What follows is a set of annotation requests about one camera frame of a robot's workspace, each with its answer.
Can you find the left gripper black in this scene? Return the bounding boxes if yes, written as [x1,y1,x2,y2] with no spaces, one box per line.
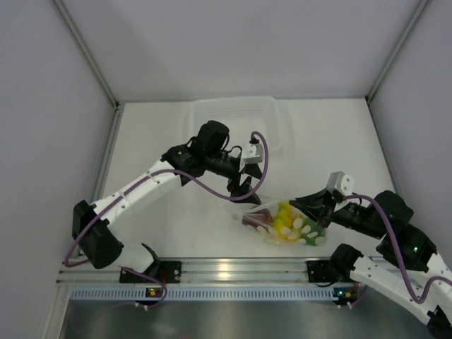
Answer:
[206,151,263,204]

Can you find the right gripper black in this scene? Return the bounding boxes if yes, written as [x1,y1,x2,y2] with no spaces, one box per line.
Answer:
[289,186,386,239]

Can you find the green fake bell pepper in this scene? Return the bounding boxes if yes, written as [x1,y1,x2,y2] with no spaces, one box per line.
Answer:
[297,218,327,246]

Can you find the yellow fake banana bunch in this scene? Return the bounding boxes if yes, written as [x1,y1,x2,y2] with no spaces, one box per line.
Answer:
[273,201,305,242]

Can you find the dark red fake apple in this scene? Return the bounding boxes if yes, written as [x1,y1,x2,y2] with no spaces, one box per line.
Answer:
[242,209,273,228]

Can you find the clear polka dot zip bag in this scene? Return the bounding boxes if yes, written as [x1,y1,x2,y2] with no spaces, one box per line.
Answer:
[222,198,327,246]

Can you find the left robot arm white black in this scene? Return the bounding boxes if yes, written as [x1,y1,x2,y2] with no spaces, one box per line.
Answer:
[72,120,269,282]

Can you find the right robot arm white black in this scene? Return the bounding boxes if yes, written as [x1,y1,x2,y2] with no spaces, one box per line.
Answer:
[289,189,451,338]

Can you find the white perforated plastic basket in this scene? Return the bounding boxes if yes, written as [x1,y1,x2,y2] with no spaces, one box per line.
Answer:
[184,96,285,153]

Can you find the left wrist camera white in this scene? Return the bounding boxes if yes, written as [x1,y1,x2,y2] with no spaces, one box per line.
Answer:
[241,138,264,165]

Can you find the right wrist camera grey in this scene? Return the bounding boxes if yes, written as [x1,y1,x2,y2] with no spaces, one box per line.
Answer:
[326,172,355,202]

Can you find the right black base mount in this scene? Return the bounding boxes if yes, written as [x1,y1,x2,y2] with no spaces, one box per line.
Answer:
[306,244,363,286]

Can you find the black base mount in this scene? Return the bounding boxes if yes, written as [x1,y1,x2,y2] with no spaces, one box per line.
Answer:
[119,260,182,284]
[306,244,363,286]

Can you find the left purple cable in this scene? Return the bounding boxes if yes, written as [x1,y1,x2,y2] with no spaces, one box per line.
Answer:
[62,131,271,268]

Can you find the aluminium mounting rail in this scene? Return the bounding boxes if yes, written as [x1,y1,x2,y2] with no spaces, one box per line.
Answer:
[56,257,322,285]

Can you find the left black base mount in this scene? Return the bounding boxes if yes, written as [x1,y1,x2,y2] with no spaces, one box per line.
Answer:
[119,260,182,284]

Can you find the aluminium frame post left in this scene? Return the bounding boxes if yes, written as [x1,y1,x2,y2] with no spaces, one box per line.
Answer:
[51,0,119,109]

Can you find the aluminium frame post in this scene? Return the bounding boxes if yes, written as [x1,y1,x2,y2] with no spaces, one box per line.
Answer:
[51,0,119,109]
[365,0,433,105]

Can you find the white slotted cable duct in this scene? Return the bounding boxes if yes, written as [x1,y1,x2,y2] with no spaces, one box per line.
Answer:
[70,286,345,301]

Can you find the aluminium frame post right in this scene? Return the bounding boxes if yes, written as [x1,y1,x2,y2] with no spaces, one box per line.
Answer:
[365,0,433,105]

